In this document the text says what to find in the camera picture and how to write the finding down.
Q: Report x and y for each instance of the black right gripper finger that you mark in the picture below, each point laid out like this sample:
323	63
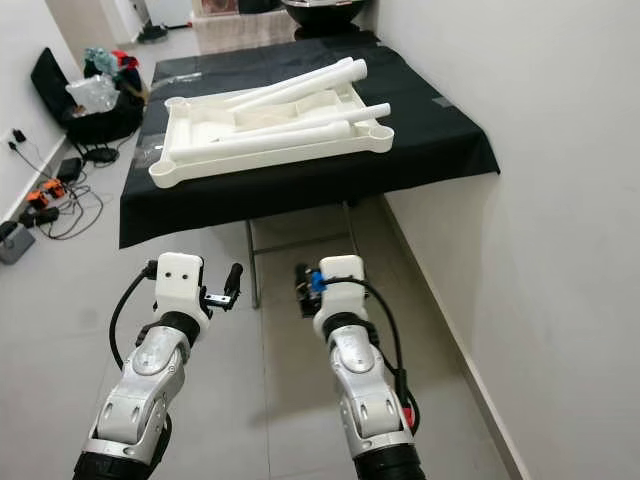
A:
304	275

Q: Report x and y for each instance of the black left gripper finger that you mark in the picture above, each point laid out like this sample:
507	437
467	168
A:
235	280

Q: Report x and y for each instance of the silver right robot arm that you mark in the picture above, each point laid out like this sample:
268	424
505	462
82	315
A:
365	385

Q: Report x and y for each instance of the white plastic table top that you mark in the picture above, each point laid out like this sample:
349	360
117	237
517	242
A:
220	168

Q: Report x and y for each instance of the black tablecloth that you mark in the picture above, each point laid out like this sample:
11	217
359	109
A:
440	150

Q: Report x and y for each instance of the black router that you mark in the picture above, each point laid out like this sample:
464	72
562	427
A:
100	153

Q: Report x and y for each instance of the black power strip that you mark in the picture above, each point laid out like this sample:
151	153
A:
45	214

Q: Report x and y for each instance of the black power adapter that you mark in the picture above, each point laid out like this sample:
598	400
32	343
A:
69	168

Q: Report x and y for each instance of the orange black battery charger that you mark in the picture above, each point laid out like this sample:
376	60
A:
37	196
53	187

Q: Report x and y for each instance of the grey box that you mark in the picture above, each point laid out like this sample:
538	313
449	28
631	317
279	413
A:
15	243

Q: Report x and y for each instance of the clear plastic bag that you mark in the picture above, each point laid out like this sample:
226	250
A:
93	95

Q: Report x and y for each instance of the beige woven mat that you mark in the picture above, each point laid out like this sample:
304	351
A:
240	35

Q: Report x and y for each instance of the red cloth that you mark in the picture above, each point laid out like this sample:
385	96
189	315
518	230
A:
125	60

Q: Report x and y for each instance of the teal cloth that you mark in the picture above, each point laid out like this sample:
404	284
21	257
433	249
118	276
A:
100	60

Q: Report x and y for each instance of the black stand base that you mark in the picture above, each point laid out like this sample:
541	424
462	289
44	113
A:
152	33

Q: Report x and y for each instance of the large black round bowl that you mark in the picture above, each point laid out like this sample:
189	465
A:
325	10

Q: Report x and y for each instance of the red patterned box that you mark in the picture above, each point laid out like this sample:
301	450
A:
220	6

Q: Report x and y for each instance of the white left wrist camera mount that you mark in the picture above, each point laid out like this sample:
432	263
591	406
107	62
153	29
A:
180	285

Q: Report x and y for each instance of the black wall plug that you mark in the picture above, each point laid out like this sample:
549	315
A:
20	135

